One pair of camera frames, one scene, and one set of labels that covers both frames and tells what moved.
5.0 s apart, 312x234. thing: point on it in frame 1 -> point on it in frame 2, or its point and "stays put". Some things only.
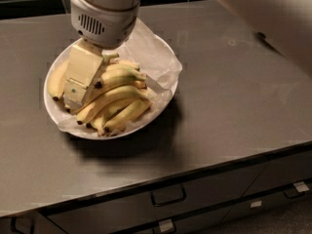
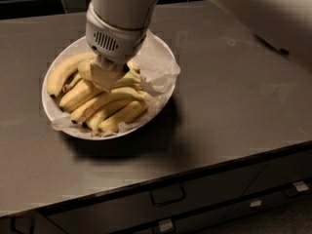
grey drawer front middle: (137, 211) stays put
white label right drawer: (300, 186) stays put
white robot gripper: (105, 25) -> (114, 42)
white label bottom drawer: (166, 224) stays put
